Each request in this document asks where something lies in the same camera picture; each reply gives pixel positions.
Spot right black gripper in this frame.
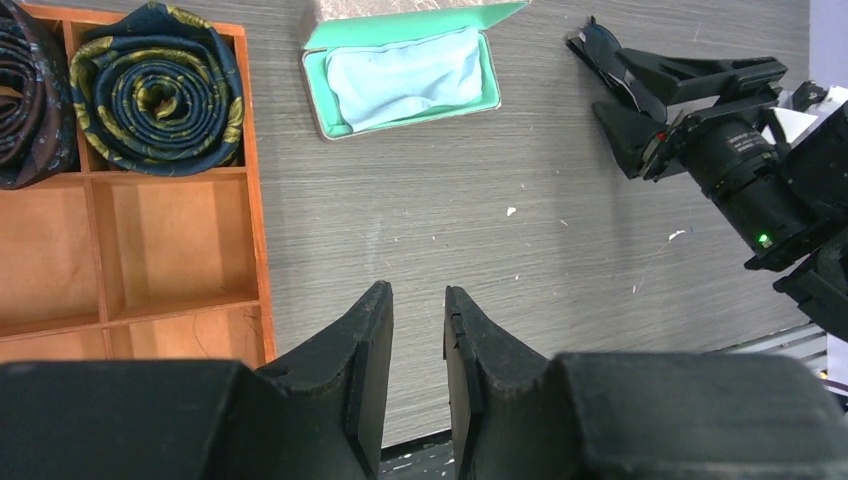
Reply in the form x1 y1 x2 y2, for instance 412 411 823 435
592 48 835 255

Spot black sunglasses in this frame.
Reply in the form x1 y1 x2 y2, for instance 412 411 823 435
566 16 647 112

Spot green yellow patterned rolled item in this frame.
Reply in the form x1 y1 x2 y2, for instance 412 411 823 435
69 2 245 177

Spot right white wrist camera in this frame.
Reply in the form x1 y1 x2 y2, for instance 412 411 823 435
760 81 847 147

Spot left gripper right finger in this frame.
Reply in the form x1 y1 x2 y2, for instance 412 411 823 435
443 286 847 479

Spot beige glasses case green lining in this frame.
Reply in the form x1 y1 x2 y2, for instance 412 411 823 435
301 1 526 140

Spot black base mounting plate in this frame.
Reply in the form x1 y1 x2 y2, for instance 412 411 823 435
377 430 457 480

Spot orange compartment tray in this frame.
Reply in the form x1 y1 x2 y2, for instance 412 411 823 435
0 2 278 370

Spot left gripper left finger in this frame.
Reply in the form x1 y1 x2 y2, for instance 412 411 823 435
1 281 393 479

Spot black patterned rolled item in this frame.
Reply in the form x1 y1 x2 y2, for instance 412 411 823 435
1 1 79 190

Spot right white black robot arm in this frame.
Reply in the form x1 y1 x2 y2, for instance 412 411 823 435
593 49 847 338

